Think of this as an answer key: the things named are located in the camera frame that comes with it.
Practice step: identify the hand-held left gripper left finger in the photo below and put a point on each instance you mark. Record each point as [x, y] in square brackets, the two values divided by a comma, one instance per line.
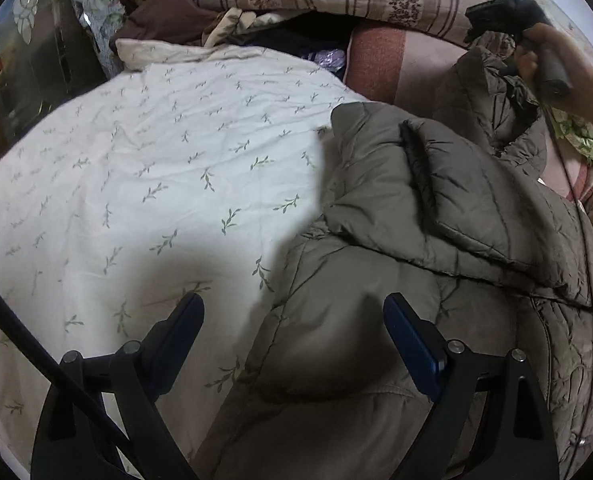
[174, 332]

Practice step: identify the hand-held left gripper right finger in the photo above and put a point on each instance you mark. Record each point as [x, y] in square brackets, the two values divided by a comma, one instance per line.
[416, 345]

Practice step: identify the olive quilted down jacket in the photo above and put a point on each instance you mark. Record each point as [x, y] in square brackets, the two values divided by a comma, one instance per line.
[406, 270]

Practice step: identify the dark clothes pile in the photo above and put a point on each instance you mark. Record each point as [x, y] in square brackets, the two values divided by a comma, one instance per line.
[301, 35]

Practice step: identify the person's right hand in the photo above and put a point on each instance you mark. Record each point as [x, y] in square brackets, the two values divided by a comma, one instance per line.
[571, 60]

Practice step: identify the green floral cloth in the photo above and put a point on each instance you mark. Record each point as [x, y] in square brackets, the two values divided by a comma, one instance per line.
[578, 135]

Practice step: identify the pink blanket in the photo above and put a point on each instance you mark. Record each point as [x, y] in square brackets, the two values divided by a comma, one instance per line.
[401, 62]

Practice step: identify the white leaf-print bed sheet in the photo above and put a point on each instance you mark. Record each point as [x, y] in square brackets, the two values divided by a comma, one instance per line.
[136, 190]

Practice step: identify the dark wooden cabinet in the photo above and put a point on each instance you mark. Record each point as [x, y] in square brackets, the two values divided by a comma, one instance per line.
[21, 55]

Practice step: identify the brown cloth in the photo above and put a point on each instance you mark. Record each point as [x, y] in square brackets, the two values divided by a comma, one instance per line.
[169, 12]

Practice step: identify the floral fabric bag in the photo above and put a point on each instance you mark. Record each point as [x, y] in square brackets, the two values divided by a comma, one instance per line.
[101, 5]

